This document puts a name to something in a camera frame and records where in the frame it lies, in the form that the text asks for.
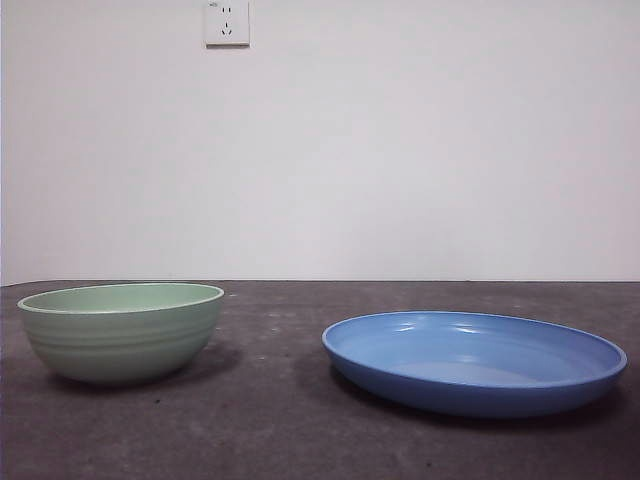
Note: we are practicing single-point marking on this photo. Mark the blue round plate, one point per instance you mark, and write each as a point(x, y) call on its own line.
point(475, 395)

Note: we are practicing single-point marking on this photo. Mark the green ribbed bowl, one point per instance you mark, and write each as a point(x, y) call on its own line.
point(120, 340)

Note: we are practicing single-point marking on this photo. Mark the white wall socket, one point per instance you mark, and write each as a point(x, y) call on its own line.
point(227, 30)

